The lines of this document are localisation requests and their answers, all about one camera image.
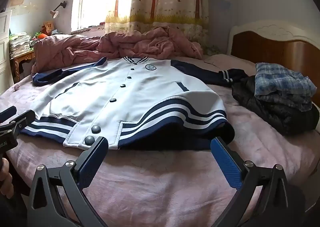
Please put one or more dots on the person's left hand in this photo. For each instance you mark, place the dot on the person's left hand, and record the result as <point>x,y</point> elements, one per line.
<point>6,179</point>

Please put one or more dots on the green patterned cloth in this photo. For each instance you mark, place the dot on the green patterned cloth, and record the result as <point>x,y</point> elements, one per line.
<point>212,49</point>

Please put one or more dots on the white and wood headboard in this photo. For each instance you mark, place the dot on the white and wood headboard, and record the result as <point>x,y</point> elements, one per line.
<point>275,47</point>

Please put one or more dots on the white and navy baseball jacket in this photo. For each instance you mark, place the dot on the white and navy baseball jacket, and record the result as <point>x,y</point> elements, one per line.
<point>125,97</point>

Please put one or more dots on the white cabinet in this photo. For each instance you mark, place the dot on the white cabinet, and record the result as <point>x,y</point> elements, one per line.
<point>5,49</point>

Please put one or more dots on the pink checked quilt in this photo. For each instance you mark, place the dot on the pink checked quilt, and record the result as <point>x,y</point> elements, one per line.
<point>150,44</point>

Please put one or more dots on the tree print curtain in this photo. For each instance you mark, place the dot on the tree print curtain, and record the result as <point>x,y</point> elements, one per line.
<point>162,0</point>

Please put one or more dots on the stack of papers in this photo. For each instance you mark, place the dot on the stack of papers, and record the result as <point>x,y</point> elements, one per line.
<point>18,44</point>

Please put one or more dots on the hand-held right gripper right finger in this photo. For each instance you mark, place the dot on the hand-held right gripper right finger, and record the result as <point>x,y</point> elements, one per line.
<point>225,162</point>

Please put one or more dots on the black padded jacket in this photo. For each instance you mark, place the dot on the black padded jacket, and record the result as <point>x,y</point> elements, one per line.
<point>275,117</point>

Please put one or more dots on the blue plaid shirt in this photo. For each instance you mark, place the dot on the blue plaid shirt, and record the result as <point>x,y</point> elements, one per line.
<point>282,82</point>

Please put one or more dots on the wall lamp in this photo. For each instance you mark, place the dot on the wall lamp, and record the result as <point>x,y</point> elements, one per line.
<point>54,13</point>

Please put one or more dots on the pink pillow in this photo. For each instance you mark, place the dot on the pink pillow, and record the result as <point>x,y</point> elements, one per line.
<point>225,61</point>

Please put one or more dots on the brown printed box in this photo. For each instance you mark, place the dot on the brown printed box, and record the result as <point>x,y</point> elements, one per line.
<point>48,27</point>

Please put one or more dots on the carved wooden side table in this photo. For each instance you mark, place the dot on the carved wooden side table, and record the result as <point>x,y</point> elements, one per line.
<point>22,58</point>

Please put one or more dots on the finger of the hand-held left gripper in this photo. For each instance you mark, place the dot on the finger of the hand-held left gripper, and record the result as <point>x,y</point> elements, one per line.
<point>25,119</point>
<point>7,115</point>

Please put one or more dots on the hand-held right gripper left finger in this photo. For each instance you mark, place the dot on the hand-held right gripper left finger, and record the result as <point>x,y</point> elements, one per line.
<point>93,159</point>

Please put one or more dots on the orange plush toy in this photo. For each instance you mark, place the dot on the orange plush toy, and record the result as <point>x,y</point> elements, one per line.
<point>41,36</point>

